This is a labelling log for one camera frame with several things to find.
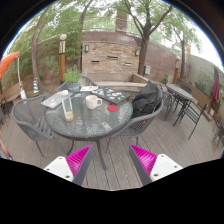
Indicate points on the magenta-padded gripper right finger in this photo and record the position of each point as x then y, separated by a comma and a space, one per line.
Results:
165, 166

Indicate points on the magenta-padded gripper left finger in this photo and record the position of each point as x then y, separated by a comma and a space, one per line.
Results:
58, 166

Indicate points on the clear plastic bottle white cap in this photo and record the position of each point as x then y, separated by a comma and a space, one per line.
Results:
67, 106

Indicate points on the person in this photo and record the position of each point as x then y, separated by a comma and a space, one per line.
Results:
3, 150

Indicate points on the black metal chair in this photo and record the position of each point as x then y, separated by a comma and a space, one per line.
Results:
192, 115
186, 88
219, 130

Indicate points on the silver laptop with stickers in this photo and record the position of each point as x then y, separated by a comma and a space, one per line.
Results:
55, 99

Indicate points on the black jacket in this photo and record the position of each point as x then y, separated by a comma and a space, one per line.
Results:
146, 98

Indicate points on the white ribbed mug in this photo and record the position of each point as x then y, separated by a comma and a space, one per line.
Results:
90, 102

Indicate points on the colourful sticker card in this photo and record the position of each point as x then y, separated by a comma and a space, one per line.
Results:
80, 95

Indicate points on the round dark patio table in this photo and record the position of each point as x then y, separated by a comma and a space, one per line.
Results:
180, 91

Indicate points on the flat round red coaster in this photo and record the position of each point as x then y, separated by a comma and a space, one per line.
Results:
113, 108

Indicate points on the yellow blue striped cone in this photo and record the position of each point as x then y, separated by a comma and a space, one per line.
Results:
36, 87

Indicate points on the white printed paper sheet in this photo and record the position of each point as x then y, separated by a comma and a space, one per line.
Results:
88, 88

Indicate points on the wooden bench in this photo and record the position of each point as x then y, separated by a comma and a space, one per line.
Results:
10, 94

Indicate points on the black laptop with stickers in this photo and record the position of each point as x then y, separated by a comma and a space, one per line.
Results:
111, 94

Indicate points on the green plant in blue pot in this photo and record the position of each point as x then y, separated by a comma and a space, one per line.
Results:
72, 76

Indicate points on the closed maroon patio umbrella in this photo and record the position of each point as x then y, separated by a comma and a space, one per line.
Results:
215, 86

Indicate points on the slim tree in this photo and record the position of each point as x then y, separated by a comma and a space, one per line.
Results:
182, 60

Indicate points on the dark forked tree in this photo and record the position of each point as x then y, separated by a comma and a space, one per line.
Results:
143, 56

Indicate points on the leaning tree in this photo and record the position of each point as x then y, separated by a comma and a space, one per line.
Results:
34, 56

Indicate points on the orange patio umbrella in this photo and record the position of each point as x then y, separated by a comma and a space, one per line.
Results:
7, 61

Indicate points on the wooden lamp post white globe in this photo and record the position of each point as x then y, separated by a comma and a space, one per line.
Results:
176, 71
62, 63

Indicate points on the grey wall box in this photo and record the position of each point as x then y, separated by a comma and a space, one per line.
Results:
147, 70

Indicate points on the black wall lamp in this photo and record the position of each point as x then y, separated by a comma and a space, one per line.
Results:
87, 48
137, 52

